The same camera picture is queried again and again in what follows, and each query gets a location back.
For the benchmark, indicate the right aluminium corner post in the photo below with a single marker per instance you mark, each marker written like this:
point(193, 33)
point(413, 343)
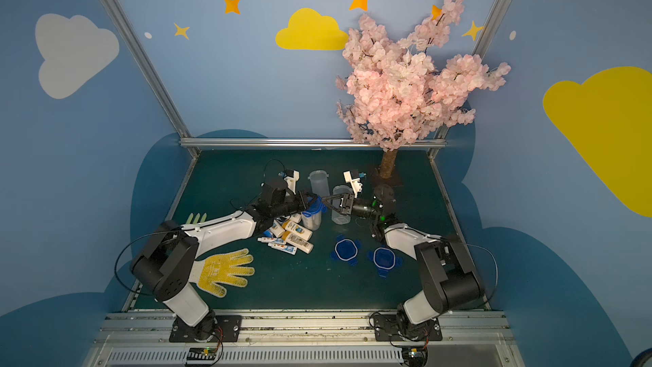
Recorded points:
point(482, 45)

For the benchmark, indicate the left aluminium corner post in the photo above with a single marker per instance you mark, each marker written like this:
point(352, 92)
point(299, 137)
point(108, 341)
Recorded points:
point(123, 25)

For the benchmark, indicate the blue container lid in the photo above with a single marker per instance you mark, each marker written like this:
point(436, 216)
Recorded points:
point(384, 260)
point(346, 250)

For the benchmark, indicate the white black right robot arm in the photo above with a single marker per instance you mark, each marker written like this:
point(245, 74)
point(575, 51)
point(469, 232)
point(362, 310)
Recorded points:
point(447, 272)

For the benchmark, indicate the left small circuit board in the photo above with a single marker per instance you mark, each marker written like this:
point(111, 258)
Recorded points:
point(201, 357)

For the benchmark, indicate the small circuit board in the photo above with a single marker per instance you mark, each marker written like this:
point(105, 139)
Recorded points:
point(201, 357)
point(414, 357)

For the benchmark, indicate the small white toothpaste tube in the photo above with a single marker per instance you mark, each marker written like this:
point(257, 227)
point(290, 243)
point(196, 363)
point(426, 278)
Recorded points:
point(289, 249)

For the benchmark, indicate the green plastic garden fork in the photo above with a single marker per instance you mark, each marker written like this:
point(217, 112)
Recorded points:
point(196, 218)

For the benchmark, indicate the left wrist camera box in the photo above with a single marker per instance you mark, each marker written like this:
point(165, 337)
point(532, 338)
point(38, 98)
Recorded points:
point(280, 189)

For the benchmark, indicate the yellow white work glove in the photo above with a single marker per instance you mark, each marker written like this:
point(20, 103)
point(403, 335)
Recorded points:
point(214, 274)

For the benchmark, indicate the horizontal aluminium back rail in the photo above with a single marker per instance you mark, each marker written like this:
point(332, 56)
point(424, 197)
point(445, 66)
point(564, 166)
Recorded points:
point(233, 143)

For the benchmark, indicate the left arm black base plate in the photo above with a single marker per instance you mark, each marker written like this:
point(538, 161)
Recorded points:
point(229, 327)

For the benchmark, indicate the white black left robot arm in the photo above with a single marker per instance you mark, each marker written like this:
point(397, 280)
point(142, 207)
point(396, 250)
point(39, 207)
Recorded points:
point(180, 261)

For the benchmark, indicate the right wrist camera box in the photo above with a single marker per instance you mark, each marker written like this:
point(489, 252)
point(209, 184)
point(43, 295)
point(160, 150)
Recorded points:
point(354, 179)

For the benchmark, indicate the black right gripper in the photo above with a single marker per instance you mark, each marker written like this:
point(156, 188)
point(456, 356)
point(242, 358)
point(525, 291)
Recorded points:
point(346, 204)

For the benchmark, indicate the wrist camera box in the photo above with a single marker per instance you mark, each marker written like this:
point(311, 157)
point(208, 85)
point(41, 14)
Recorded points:
point(354, 179)
point(280, 189)

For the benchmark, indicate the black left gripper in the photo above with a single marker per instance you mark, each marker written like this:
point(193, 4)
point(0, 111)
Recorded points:
point(297, 201)

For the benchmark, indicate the front aluminium rail frame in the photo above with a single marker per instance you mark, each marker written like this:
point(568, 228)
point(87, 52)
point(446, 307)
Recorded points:
point(305, 338)

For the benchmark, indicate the dark metal tree base plate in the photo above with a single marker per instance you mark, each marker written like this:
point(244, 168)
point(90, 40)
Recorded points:
point(375, 178)

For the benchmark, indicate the right small circuit board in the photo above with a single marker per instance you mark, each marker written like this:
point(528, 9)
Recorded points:
point(414, 357)

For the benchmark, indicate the pink artificial blossom tree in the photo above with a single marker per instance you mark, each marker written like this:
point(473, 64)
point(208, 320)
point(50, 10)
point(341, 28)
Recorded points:
point(399, 95)

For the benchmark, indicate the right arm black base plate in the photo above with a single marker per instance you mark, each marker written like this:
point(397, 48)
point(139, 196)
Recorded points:
point(387, 329)

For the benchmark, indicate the aluminium corner post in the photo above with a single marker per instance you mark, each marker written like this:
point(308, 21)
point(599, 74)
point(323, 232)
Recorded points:
point(123, 25)
point(482, 45)

